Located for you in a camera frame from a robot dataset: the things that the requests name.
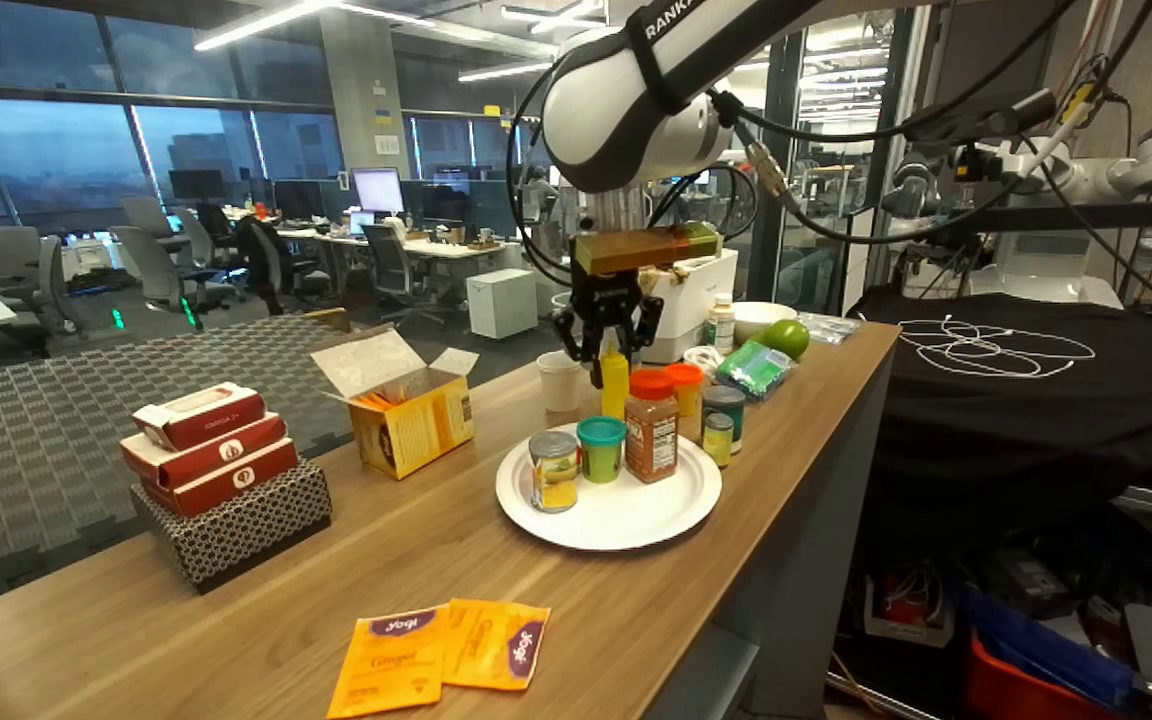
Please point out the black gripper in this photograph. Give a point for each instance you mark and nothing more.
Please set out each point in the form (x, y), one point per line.
(605, 306)

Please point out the red lid spice jar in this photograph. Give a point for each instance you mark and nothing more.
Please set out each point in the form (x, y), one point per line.
(653, 425)

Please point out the teal lid play-doh tub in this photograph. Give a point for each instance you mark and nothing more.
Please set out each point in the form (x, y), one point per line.
(601, 447)

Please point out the yellow label tin can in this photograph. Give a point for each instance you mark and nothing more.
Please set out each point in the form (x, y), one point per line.
(552, 469)

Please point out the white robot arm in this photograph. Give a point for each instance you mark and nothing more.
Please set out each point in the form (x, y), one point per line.
(630, 111)

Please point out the white round plate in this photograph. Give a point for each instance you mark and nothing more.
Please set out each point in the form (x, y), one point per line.
(621, 514)

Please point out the yellow mustard bottle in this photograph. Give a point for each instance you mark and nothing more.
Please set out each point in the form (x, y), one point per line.
(612, 387)

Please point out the white paper cup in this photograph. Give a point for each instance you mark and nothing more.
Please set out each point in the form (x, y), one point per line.
(563, 387)

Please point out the orange lid play-doh tub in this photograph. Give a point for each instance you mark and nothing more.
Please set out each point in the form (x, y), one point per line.
(690, 399)

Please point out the large green label can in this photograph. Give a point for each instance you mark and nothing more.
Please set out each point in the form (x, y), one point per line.
(728, 402)

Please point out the white bowl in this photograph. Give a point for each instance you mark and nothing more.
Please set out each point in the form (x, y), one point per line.
(756, 317)

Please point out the small yellow-green can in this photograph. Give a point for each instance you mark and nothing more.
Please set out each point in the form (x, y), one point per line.
(718, 436)

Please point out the green snack bag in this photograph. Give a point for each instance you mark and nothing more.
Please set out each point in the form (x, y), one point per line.
(756, 368)

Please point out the green apple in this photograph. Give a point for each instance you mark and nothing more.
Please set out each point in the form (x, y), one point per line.
(787, 336)

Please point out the open yellow cardboard box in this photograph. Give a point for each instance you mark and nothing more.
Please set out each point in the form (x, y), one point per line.
(404, 413)

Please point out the computer monitor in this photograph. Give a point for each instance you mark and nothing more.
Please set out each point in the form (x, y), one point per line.
(378, 189)

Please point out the right orange tea packet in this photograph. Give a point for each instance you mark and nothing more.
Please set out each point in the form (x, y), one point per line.
(494, 647)

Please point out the orange tea packet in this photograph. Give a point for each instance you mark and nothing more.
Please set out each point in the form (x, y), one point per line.
(394, 660)
(494, 647)

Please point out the black cloth table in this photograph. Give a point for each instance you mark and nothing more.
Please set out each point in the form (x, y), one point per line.
(996, 392)

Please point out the left orange tea packet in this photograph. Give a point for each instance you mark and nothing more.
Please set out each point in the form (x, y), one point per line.
(394, 660)

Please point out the top red box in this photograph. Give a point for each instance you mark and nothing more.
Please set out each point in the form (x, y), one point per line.
(203, 413)

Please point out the red box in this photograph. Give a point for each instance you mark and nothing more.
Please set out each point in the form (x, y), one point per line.
(203, 413)
(177, 466)
(224, 481)

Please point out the bottom red box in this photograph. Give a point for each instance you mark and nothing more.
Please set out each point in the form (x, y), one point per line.
(224, 481)

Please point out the patterned grey box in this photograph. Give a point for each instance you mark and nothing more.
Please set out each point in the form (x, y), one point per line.
(237, 533)

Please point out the middle red box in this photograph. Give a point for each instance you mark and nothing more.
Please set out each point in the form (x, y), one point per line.
(177, 466)

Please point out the red bin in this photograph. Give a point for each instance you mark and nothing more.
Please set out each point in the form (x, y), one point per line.
(996, 690)

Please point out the brown wrist camera box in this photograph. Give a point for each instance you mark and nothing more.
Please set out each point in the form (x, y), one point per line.
(612, 252)

